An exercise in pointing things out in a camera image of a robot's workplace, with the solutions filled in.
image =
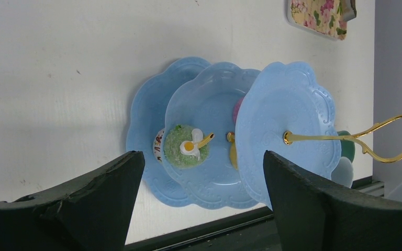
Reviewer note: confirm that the green ceramic cup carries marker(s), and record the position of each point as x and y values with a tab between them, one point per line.
348	149

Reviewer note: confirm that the pink macaron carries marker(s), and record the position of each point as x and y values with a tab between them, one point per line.
235	110

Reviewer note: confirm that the grey-blue ceramic mug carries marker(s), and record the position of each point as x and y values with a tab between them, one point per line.
343	173

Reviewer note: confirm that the blue three-tier cake stand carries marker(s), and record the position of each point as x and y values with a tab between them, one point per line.
284	110

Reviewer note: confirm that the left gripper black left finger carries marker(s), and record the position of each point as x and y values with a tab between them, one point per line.
90	212

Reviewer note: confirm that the white chocolate drizzle donut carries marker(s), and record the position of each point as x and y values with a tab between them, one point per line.
157	146

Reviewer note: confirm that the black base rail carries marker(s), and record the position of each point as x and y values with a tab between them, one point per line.
253	230

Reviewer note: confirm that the floral serving tray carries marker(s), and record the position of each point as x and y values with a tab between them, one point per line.
322	17

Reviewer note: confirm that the green cupcake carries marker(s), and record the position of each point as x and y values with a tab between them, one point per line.
186	146

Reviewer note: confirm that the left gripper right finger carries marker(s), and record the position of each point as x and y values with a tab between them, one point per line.
314	213

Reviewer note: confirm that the yellow frosted donut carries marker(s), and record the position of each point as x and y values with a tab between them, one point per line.
233	155

